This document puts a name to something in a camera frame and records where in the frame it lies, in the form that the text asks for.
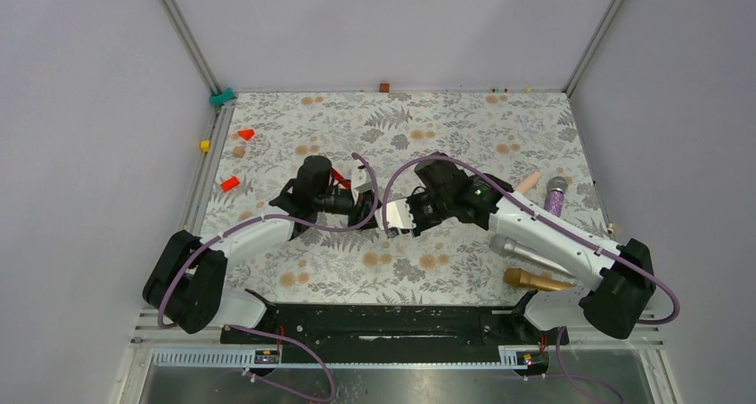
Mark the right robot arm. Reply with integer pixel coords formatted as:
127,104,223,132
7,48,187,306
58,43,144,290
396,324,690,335
406,153,657,343

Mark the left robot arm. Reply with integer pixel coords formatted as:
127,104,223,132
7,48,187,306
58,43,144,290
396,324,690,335
142,154,379,342

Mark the red plastic basket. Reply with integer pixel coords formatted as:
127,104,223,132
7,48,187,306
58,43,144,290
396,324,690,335
331,169,351,189

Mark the silver microphone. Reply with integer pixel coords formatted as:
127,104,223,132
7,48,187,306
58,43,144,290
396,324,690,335
489,235,571,276

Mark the orange block lower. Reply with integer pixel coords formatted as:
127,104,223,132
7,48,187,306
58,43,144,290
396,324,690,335
220,176,241,193

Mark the pink toy microphone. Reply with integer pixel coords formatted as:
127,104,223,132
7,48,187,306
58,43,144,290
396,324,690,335
514,171,542,194

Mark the tan round block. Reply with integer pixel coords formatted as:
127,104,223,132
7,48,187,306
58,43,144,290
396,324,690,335
232,146,245,159

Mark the orange triangle block upper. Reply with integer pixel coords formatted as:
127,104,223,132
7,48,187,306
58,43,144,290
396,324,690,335
237,128,255,141

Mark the gold microphone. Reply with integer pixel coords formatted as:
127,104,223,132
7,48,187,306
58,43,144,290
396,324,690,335
504,268,574,292

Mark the floral patterned mat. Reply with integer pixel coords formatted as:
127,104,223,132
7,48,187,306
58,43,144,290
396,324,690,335
201,92,606,305

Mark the purple glitter microphone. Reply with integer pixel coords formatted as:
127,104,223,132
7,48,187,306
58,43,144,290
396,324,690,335
543,176,569,217

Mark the teal block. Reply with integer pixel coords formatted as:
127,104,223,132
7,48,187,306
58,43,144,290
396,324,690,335
210,87,235,107

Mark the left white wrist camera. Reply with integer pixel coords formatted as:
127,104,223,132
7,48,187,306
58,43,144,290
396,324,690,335
350,164,375,203

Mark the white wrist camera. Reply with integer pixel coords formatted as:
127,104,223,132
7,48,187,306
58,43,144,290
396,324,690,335
350,164,375,203
374,197,420,239

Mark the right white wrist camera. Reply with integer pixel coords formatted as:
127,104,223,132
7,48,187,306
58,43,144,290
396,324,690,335
374,197,420,239

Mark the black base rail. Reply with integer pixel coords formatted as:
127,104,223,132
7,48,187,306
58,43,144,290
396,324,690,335
220,303,570,364

